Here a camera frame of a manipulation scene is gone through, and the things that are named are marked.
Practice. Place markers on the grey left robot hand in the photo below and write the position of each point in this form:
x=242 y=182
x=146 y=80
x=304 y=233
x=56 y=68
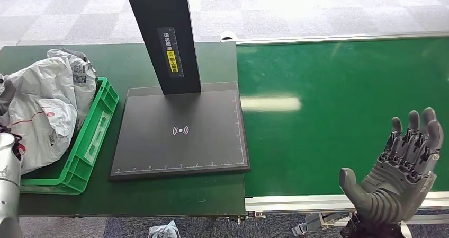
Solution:
x=6 y=96

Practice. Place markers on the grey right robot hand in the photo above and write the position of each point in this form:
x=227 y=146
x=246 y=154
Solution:
x=393 y=187

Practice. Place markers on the white plastic parcel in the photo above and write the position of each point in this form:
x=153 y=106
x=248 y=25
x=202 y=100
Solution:
x=84 y=78
x=38 y=124

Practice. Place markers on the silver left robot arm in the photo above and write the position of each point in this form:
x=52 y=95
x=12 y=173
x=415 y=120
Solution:
x=8 y=194

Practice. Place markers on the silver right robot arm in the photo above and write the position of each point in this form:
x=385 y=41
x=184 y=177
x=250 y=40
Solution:
x=375 y=229

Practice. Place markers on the green conveyor belt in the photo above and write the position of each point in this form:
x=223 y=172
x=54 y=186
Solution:
x=315 y=71

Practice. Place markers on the black inbound scanner machine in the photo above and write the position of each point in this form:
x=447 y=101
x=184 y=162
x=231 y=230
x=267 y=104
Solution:
x=175 y=141

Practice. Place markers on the white plastic parcel, red print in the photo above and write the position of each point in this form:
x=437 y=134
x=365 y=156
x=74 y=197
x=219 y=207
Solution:
x=84 y=78

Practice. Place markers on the green plastic crate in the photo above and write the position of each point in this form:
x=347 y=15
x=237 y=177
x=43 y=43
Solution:
x=94 y=134

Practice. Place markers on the dark green table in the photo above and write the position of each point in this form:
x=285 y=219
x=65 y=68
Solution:
x=140 y=64

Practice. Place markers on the crumpled grey plastic bag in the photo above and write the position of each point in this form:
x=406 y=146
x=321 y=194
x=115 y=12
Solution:
x=165 y=231

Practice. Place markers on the metal conveyor support bracket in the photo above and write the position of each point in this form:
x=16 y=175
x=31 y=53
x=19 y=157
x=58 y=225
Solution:
x=310 y=226

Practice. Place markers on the aluminium conveyor side rail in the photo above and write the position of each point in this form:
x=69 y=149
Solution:
x=333 y=38
x=291 y=203

